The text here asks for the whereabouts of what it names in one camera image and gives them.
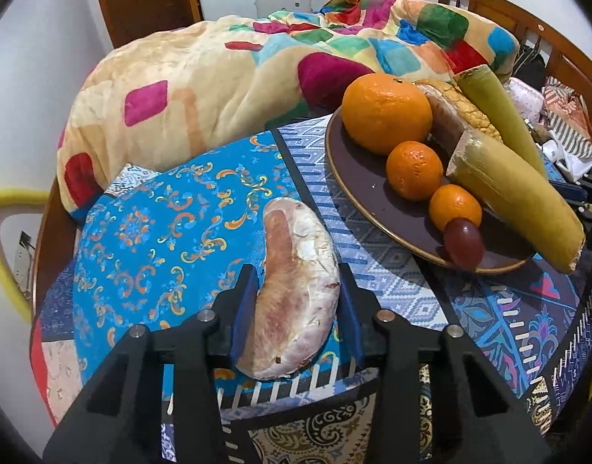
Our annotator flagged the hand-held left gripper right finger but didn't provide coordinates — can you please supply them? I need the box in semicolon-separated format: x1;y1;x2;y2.
337;262;553;464

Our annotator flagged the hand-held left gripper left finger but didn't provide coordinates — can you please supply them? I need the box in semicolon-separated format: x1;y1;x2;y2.
42;263;263;464

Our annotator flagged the yellow-green banana front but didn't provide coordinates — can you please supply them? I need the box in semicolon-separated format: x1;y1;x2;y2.
446;130;587;274

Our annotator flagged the green banana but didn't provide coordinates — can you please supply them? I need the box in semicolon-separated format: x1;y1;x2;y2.
454;64;550;182

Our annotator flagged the small tangerine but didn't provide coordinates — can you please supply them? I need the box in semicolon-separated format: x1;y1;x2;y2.
386;140;444;202
429;184;483;233

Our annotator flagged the brown round plate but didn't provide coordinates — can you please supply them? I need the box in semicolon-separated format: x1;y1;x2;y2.
325;106;543;275

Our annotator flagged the dark red grape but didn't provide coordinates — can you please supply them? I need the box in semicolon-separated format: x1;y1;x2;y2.
443;217;485;270

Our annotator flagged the large orange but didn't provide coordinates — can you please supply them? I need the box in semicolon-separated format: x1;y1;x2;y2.
342;72;433;156

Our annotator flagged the striped bag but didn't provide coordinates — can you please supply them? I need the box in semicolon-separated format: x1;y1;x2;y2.
542;77;592;155

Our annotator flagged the pink quilted bag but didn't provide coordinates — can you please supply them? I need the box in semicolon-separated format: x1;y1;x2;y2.
509;77;543;121

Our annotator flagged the patchwork patterned tablecloth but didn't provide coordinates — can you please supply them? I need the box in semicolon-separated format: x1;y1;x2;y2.
29;121;592;464

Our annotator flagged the black bag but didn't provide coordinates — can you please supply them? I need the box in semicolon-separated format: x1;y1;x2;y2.
515;46;550;83

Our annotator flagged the wooden bed headboard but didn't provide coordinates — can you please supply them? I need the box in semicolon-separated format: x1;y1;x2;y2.
438;0;592;150

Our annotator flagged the wooden bed footboard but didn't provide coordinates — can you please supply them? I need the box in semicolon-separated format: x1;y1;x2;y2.
32;181;84;315

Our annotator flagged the colourful patchwork blanket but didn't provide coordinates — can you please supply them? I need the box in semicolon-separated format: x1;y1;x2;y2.
57;0;521;223

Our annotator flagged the yellow chair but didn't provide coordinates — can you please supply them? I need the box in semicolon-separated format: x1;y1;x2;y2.
0;188;50;322

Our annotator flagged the brown wooden door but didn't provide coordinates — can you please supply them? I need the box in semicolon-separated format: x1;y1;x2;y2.
90;0;202;49

